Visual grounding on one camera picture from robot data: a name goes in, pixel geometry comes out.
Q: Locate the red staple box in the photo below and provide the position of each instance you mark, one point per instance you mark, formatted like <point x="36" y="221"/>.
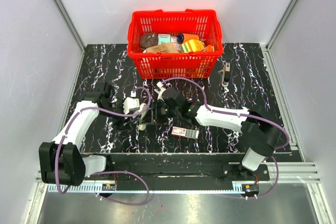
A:
<point x="183" y="132"/>

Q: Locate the brown round cookie pack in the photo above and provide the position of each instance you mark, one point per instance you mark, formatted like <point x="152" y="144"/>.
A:
<point x="148" y="40"/>

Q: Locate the yellow green box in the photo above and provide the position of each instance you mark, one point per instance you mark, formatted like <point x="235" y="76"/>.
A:
<point x="192" y="45"/>

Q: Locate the orange cylinder tube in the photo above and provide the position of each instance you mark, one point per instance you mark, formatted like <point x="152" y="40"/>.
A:
<point x="183" y="37"/>

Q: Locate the staple remover tool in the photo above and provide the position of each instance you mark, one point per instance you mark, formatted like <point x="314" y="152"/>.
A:
<point x="226" y="75"/>

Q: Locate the red plastic shopping basket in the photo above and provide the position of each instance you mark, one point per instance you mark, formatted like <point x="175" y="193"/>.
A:
<point x="165" y="65"/>

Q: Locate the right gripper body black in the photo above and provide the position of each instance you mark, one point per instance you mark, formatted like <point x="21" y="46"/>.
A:
<point x="166" y="112"/>

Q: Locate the orange snack packet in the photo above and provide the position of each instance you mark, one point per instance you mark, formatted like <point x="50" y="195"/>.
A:
<point x="209" y="48"/>

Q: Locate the brown cardboard package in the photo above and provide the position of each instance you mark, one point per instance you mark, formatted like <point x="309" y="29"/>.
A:
<point x="163" y="48"/>

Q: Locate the teal white small box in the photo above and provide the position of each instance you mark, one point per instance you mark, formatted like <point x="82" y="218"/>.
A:
<point x="163" y="38"/>

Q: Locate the aluminium frame rail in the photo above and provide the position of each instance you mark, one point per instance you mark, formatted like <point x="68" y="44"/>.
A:
<point x="284" y="173"/>

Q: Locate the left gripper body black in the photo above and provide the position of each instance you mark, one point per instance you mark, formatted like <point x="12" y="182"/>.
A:
<point x="117" y="108"/>

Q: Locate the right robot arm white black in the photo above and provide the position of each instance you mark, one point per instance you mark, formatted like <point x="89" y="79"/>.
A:
<point x="260" y="134"/>

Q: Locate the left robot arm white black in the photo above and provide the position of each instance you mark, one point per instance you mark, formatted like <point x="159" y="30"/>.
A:
<point x="60" y="160"/>

